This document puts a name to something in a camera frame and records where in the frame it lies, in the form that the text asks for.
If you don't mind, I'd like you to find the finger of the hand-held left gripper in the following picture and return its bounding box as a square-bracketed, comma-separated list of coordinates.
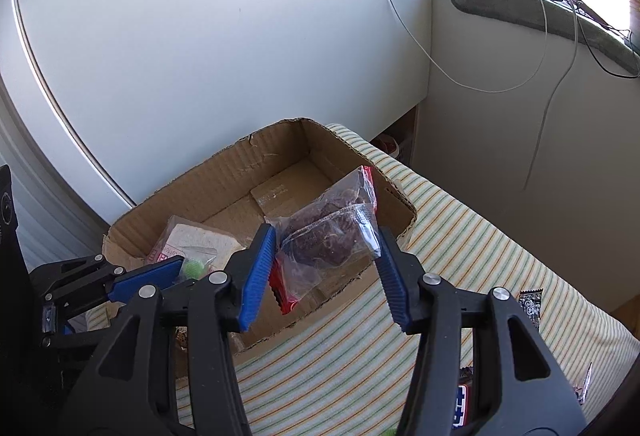
[30, 255, 186, 313]

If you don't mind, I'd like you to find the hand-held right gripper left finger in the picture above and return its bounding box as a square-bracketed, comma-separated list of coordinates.
[52, 223, 278, 436]

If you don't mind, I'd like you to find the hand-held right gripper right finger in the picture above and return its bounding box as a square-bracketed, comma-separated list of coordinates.
[375, 227, 588, 436]

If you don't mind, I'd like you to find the green candy packet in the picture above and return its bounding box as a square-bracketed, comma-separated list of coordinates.
[175, 256, 213, 284]

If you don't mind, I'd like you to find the clear packet of dark snack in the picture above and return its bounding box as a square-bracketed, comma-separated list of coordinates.
[267, 165, 383, 316]

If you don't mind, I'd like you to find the cardboard box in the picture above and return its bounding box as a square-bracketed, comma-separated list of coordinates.
[102, 117, 418, 379]

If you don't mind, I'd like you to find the Snickers bar wrapper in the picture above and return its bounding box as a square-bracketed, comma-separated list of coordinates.
[452, 381, 476, 431]

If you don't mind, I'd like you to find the bread packet with pink label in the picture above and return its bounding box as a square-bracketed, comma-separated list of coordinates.
[145, 215, 251, 269]

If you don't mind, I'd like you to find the striped bed sheet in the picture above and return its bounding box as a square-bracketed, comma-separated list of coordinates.
[65, 123, 640, 436]

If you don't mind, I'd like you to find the black white patterned snack packet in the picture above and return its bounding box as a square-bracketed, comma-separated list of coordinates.
[517, 288, 543, 332]

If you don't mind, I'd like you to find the red shoe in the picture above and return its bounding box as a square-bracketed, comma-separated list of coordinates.
[375, 133, 401, 157]

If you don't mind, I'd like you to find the small silver snack packet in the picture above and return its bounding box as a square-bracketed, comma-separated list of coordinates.
[575, 362, 593, 404]

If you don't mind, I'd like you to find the white board panel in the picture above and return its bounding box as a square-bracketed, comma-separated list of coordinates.
[12, 0, 433, 212]

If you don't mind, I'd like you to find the grey window sill mat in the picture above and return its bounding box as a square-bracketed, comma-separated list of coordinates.
[451, 0, 640, 77]

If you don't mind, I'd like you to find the thin white cable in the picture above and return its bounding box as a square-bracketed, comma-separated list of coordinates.
[522, 0, 578, 191]

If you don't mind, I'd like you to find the long white cable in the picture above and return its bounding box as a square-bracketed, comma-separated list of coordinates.
[359, 0, 551, 93]

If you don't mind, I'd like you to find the black cable on sill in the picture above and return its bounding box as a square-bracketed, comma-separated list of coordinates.
[542, 0, 640, 78]

